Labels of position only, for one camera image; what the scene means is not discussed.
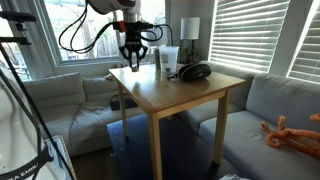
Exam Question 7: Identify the wide white window blind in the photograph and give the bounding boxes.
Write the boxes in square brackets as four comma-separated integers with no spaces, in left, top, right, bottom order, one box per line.
[209,0,291,74]

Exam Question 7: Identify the light wooden table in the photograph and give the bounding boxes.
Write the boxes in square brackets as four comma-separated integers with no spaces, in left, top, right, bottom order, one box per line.
[108,63,246,180]

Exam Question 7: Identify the white plastic cup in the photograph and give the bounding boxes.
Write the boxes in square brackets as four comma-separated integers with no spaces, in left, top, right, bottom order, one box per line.
[158,45,180,75]

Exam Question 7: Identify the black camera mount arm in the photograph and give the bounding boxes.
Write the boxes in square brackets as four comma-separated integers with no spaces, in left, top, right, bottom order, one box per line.
[0,10,38,46]

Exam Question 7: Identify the narrow white window blind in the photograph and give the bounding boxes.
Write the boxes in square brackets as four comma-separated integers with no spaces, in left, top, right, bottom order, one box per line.
[287,0,320,85]

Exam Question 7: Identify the dark slim tumbler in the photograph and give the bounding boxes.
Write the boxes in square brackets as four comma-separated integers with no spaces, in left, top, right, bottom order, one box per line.
[153,46,162,70]

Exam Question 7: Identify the white shade table lamp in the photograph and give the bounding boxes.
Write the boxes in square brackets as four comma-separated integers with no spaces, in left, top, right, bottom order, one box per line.
[179,16,201,64]

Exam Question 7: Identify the white framed window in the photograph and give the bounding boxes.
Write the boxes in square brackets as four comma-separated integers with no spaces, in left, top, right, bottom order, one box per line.
[33,0,168,68]

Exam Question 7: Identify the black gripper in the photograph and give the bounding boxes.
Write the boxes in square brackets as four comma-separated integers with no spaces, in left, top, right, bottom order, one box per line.
[118,29,149,72]

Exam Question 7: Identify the white crumpled bag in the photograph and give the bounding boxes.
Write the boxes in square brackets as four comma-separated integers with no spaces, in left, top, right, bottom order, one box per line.
[218,173,250,180]

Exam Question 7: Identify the white framed panel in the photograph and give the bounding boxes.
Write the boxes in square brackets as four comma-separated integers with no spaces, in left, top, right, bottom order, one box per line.
[46,134,78,180]

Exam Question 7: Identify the orange plush toy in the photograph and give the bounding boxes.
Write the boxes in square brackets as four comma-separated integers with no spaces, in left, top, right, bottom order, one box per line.
[260,112,320,158]

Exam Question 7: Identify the dark potted plant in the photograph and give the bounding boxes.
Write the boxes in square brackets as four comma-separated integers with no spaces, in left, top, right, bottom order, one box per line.
[181,46,203,65]

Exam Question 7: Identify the white leather sofa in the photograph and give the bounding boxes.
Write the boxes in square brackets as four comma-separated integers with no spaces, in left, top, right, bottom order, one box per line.
[21,72,145,158]

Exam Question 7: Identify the grey fabric sofa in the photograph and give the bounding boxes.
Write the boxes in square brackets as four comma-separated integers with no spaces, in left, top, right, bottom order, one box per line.
[176,60,320,180]

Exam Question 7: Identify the dark blue rug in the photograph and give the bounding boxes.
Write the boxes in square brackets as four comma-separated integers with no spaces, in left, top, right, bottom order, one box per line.
[106,113,234,180]

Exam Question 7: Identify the black looping robot cable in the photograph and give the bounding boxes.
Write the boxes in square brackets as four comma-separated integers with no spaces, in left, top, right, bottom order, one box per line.
[58,2,116,55]

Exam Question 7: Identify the grey shade arc lamp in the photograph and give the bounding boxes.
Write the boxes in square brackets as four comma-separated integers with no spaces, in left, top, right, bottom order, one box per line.
[146,23,174,48]

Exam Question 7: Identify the black headphones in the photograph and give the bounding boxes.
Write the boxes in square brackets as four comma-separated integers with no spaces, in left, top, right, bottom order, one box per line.
[167,62,213,83]

